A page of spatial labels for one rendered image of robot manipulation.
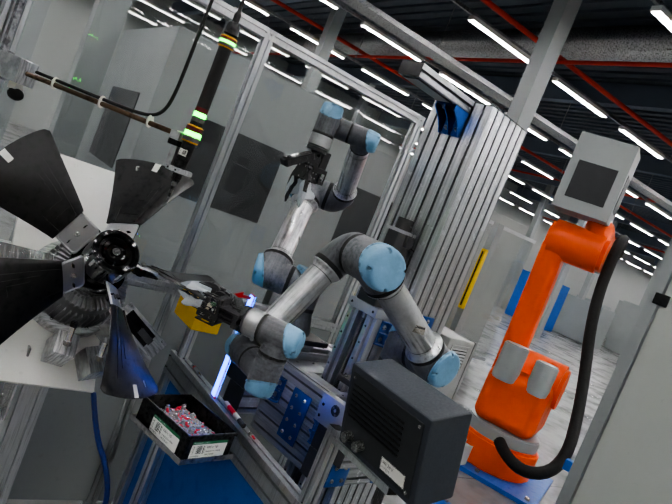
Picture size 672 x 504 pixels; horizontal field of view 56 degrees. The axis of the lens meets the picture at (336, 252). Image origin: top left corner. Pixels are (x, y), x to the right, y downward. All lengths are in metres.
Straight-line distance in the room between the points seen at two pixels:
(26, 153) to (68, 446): 1.37
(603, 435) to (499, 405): 2.56
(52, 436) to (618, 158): 4.26
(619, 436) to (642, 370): 0.26
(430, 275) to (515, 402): 3.09
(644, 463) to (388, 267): 1.40
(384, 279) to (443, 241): 0.64
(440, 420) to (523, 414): 3.97
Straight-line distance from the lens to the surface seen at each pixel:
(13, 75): 2.04
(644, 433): 2.65
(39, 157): 1.70
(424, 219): 2.22
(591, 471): 2.74
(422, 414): 1.23
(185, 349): 2.18
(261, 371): 1.56
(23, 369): 1.77
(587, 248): 5.28
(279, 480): 1.63
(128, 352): 1.61
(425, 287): 2.20
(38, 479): 2.79
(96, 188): 2.04
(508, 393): 5.19
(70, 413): 2.67
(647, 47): 11.04
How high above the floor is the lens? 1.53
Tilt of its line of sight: 4 degrees down
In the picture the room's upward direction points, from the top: 22 degrees clockwise
